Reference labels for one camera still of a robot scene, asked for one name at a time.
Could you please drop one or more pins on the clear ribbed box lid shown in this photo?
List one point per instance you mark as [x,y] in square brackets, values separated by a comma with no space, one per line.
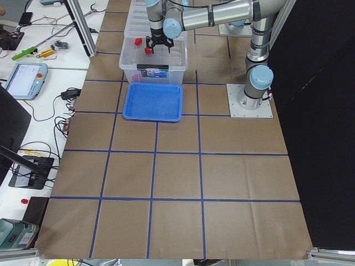
[144,15]

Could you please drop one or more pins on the black monitor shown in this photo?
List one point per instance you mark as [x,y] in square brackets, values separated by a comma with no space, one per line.
[14,124]

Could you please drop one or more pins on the red block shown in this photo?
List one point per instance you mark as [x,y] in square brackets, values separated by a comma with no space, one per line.
[138,41]
[148,51]
[135,78]

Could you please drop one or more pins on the blue plastic tray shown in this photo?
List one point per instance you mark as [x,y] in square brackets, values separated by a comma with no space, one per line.
[153,102]

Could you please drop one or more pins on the teach pendant tablet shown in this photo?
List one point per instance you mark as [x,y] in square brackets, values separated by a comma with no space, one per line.
[26,80]

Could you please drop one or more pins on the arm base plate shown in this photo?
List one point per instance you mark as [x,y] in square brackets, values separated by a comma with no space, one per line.
[229,30]
[241,106]

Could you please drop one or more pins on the black smartphone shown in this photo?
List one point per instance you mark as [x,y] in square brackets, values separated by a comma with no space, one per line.
[25,18]

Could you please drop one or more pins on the yellow brass tool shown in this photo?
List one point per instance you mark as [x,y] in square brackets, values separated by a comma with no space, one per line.
[45,53]

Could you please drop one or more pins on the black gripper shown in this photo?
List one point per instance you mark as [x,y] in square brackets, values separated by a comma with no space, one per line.
[157,35]

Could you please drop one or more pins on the green device box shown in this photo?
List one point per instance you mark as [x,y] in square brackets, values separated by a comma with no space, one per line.
[17,235]

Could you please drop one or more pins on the aluminium frame post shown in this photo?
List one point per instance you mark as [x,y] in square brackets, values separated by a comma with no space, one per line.
[75,12]

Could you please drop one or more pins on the green handled grabber tool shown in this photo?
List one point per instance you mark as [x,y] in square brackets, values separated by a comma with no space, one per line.
[32,49]

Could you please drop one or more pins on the black power adapter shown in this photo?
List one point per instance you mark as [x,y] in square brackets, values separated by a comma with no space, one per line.
[70,93]

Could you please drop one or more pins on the clear plastic storage box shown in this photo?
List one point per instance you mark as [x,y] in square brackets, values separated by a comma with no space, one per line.
[161,67]

